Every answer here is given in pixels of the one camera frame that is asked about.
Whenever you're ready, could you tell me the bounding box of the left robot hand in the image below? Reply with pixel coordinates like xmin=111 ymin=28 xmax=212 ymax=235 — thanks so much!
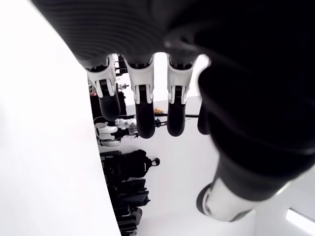
xmin=31 ymin=0 xmax=315 ymax=223

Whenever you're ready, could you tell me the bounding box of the black backpack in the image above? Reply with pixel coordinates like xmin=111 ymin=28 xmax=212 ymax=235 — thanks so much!
xmin=120 ymin=148 xmax=161 ymax=183

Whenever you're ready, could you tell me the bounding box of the white humanoid robot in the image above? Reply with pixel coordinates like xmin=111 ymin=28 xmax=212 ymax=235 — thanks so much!
xmin=94 ymin=117 xmax=138 ymax=148

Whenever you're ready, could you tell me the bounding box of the rectangular ceiling light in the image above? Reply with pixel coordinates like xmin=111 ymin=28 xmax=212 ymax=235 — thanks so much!
xmin=284 ymin=207 xmax=315 ymax=231

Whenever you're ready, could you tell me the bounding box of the black luggage pile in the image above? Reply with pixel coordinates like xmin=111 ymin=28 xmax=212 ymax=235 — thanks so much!
xmin=99 ymin=149 xmax=151 ymax=236

